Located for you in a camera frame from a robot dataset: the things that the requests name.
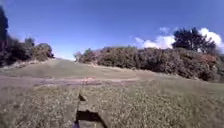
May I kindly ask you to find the dry grass field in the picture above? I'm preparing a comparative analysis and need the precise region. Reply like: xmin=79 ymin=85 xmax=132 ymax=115
xmin=0 ymin=58 xmax=224 ymax=128

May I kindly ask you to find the long brownish-green hedge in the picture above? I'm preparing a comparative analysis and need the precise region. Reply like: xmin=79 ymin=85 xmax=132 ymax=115
xmin=73 ymin=45 xmax=224 ymax=83

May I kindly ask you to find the robot's own part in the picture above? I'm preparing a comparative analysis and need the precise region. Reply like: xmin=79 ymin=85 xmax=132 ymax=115
xmin=71 ymin=121 xmax=81 ymax=128

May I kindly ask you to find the bare dirt track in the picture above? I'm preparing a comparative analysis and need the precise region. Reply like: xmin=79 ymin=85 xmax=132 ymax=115
xmin=0 ymin=74 xmax=141 ymax=89

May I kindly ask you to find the dark tree behind hedge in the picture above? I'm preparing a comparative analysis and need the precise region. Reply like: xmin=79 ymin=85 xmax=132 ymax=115
xmin=171 ymin=27 xmax=218 ymax=55

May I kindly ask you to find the row of trees and bushes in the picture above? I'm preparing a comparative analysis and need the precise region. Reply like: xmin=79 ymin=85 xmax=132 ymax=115
xmin=0 ymin=5 xmax=56 ymax=68

